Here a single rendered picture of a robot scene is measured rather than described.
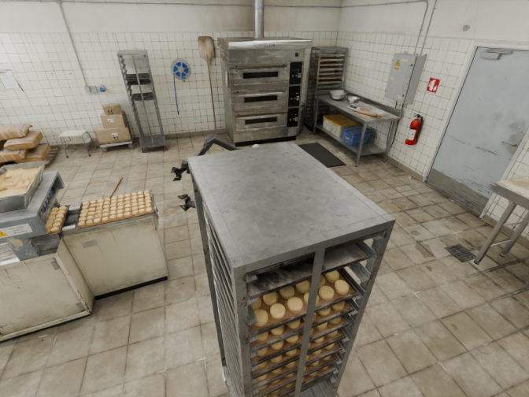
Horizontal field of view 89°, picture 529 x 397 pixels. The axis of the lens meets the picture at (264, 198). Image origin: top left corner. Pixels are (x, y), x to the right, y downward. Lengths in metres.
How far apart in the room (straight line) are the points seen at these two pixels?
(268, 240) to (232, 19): 6.06
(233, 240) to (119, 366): 2.17
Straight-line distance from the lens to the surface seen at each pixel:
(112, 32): 6.47
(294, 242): 0.70
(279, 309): 0.94
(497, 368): 3.13
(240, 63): 5.58
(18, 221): 2.44
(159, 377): 2.61
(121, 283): 3.06
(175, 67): 6.35
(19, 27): 6.82
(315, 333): 1.14
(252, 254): 0.66
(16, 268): 2.72
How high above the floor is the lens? 2.29
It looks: 33 degrees down
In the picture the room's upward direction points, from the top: straight up
